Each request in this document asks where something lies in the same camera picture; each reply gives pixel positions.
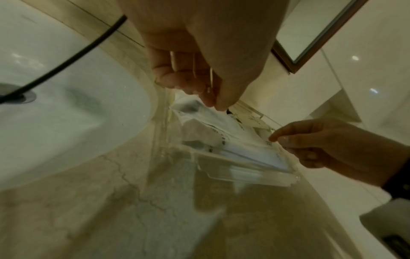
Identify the person's right hand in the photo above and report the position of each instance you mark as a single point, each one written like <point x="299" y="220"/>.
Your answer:
<point x="346" y="149"/>

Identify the person's left hand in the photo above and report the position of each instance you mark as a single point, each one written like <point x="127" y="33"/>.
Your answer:
<point x="208" y="38"/>

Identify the clear packet with black item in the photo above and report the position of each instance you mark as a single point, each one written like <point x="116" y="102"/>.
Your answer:
<point x="192" y="108"/>

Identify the cream square amenity packet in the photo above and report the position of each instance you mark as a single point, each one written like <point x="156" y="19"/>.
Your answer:
<point x="253" y="120"/>

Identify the white long sachet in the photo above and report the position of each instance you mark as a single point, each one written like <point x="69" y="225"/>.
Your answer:
<point x="243" y="149"/>

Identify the transparent tray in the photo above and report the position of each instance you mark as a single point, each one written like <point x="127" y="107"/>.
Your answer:
<point x="243" y="174"/>

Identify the white sink basin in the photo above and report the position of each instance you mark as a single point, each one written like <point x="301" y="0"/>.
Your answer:
<point x="64" y="101"/>

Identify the chrome sink drain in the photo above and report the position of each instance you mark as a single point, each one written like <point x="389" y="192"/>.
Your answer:
<point x="19" y="94"/>

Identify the white wrist camera marker tags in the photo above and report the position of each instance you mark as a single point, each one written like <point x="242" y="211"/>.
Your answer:
<point x="387" y="227"/>

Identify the mirror with dark wooden frame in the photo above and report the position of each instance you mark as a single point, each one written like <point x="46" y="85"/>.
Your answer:
<point x="307" y="30"/>

